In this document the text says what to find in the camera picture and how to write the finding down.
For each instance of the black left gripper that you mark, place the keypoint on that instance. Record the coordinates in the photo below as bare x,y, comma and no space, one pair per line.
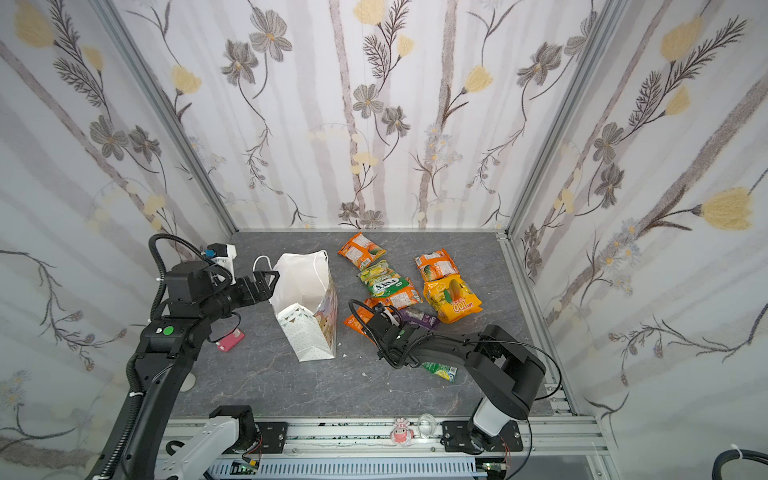
264,292

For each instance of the purple Fox's berries packet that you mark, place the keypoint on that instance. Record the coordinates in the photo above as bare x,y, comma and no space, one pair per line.
418,317

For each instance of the orange chips packet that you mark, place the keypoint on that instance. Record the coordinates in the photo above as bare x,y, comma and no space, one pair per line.
355,322

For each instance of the green orange Fox's packet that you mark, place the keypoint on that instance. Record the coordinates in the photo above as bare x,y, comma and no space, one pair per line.
398,292

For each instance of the white cartoon paper bag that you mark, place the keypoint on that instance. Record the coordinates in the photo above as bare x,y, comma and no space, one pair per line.
305,303

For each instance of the green snack packet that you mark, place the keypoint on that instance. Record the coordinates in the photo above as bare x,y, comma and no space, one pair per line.
443,371

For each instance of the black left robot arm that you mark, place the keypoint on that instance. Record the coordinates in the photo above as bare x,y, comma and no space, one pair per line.
191,297

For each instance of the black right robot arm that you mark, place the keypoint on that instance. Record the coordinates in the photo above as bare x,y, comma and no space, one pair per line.
508,372

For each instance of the yellow mango snack bag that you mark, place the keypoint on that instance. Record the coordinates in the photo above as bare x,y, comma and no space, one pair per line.
451,298

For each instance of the green yellow candy packet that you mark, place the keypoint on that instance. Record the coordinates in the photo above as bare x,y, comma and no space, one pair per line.
376,273

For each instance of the pink eraser block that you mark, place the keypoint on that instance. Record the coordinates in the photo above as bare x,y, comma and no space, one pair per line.
228,342

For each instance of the orange white snack packet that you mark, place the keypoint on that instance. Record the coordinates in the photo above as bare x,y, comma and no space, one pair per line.
435,266

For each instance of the orange mango snack packet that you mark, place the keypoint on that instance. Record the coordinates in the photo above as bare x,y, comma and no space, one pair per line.
361,251

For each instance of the clear glass ornament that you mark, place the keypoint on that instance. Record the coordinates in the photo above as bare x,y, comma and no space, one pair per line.
426,425

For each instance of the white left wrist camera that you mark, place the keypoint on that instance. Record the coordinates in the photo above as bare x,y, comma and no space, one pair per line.
223,255

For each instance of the white vented cable duct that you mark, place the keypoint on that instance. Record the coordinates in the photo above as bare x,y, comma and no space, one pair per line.
350,468

